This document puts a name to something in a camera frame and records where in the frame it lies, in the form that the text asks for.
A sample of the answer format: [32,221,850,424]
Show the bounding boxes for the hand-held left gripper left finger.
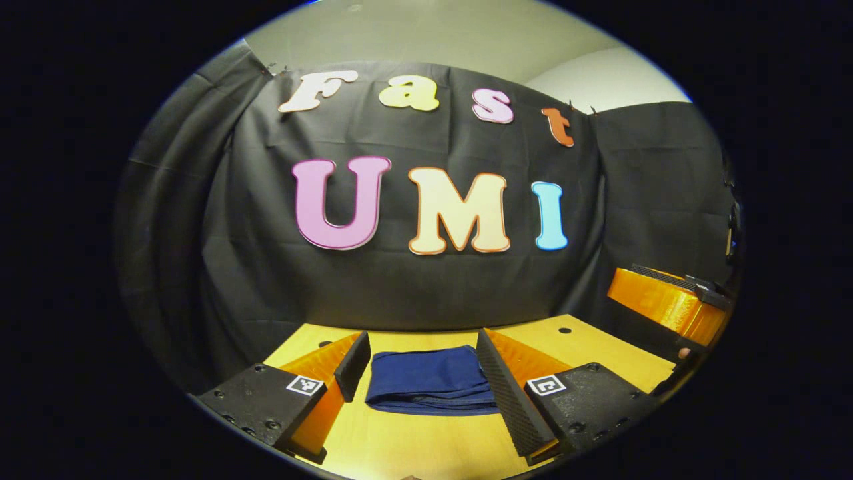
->
[197,330,372,465]

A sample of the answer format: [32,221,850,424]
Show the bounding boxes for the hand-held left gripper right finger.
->
[475,328,660,466]

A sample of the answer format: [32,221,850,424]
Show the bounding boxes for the blue jeans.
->
[365,345,500,417]

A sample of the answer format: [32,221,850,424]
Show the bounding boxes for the black backdrop cloth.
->
[113,40,740,394]

